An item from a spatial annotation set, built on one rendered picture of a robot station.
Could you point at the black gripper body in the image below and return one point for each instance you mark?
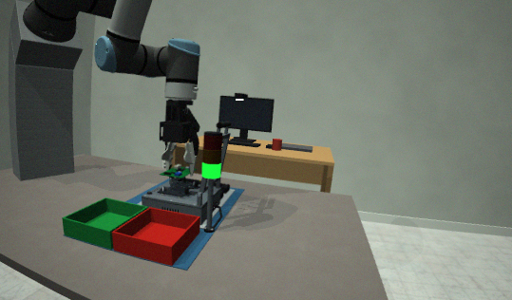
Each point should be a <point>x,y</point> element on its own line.
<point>176,114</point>

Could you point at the green circuit board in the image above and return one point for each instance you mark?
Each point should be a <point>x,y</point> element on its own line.
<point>181,172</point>

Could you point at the green bin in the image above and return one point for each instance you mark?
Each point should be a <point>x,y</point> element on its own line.
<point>106,213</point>

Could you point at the red open-top bin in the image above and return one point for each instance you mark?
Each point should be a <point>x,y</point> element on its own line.
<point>143,235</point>

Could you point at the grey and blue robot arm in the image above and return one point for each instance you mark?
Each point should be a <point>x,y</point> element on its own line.
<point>120,50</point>

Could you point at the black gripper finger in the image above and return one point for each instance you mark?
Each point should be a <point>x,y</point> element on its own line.
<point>168,154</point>
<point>191,152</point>

